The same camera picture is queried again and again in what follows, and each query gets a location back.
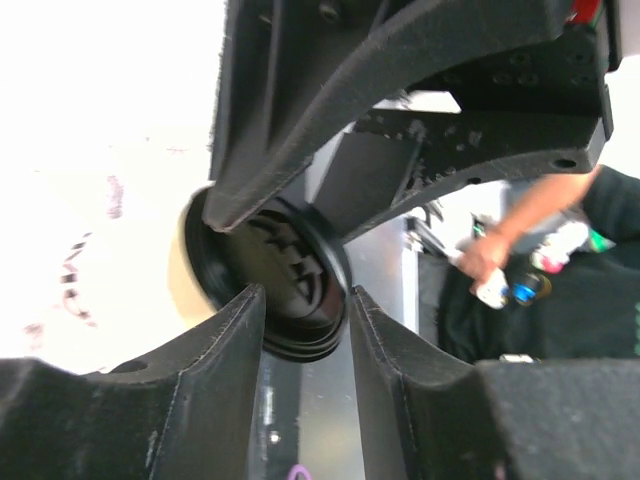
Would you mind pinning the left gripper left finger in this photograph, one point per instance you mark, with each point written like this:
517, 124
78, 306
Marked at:
181, 411

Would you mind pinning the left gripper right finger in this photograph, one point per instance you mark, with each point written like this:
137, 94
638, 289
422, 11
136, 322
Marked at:
426, 415

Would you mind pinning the black coffee cup lid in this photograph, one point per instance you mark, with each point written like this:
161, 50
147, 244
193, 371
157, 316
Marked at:
291, 250

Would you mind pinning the person hand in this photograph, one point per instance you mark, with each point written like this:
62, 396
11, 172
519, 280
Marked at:
483, 256

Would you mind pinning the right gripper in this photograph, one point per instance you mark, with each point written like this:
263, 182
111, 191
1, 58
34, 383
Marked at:
512, 115

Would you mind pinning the person forearm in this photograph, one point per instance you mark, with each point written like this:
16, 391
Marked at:
549, 196

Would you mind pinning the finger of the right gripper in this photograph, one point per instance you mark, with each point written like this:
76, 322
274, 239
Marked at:
294, 73

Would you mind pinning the white paper coffee cup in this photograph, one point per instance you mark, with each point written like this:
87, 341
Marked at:
187, 295

